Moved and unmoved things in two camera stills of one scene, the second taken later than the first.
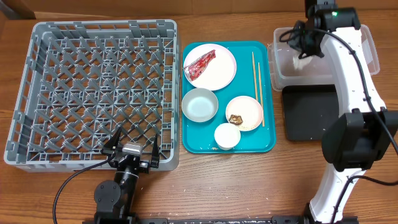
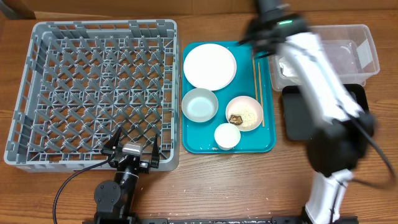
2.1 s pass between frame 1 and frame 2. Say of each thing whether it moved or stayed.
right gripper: moved
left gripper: stayed
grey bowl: stayed
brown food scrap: stayed
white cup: stayed
